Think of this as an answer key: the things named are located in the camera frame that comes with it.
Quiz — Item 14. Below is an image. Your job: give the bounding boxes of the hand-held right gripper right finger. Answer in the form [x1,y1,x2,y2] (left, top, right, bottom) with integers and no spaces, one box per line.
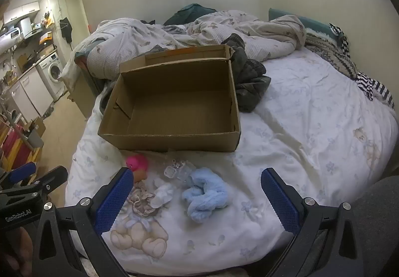
[261,167,366,277]

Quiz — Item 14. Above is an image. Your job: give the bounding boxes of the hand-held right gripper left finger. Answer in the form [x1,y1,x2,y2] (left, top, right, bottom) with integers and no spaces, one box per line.
[31,167,134,277]

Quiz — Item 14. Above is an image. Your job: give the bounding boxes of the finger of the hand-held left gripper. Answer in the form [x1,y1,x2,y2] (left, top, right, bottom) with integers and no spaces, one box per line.
[0,161,37,186]
[29,165,68,199]

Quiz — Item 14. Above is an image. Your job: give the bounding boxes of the white sock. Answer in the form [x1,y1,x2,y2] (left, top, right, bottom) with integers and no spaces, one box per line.
[151,180,173,207]

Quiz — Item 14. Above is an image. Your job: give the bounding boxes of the light blue fluffy cloth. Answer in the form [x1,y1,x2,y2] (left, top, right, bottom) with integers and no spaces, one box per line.
[182,167,229,223]

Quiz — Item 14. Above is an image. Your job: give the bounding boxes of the cardboard box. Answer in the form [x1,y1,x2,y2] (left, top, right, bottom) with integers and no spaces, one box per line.
[23,116,47,148]
[98,44,242,153]

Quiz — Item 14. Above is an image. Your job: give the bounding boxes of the red and yellow rack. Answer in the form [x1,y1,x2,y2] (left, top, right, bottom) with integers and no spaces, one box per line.
[0,115,42,171]

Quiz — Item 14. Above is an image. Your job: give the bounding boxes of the cardboard box on floor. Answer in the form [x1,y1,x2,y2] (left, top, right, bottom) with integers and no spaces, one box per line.
[23,116,47,148]

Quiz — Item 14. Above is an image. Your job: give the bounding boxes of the white floor cabinet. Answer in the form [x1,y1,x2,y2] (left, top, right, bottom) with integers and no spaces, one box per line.
[6,69,52,118]

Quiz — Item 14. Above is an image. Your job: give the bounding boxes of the wooden bedside cabinet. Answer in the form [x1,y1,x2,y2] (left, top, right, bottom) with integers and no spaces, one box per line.
[69,76,102,120]

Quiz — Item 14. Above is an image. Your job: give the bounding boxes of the person's grey trouser leg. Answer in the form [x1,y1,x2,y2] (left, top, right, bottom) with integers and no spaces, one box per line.
[349,175,399,277]

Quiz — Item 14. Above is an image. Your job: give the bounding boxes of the white washing machine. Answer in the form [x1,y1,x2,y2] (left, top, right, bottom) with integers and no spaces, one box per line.
[35,52,68,102]

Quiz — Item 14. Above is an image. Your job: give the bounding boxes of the camouflage garment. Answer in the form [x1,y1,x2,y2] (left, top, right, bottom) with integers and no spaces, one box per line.
[223,33,272,113]

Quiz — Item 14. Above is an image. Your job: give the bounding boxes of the black white striped cloth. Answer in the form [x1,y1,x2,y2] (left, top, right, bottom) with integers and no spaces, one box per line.
[355,72,394,103]

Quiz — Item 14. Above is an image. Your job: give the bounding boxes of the white water heater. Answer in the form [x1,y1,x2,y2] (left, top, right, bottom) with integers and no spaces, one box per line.
[19,17,34,38]

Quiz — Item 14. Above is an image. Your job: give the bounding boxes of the black hanging garment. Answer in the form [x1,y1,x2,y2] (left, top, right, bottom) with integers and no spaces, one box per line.
[59,17,73,43]

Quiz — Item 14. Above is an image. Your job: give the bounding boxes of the patterned knitted blanket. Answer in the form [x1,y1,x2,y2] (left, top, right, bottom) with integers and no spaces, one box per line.
[304,28,362,79]

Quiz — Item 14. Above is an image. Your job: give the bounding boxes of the striped bear print quilt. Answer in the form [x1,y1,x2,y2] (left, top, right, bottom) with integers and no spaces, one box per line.
[62,9,307,79]

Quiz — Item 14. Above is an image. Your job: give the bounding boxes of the black white checkered cloth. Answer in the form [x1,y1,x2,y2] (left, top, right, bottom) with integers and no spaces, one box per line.
[329,24,350,54]

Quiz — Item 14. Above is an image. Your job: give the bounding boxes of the teal cushion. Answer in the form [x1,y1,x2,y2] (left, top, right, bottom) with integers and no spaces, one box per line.
[269,8,335,35]

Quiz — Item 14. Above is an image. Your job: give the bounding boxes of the dark teal pillow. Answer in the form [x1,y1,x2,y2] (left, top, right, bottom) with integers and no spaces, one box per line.
[164,3,218,25]

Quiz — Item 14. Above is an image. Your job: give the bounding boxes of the white wall cabinets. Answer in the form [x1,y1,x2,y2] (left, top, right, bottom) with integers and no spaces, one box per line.
[3,1,41,25]

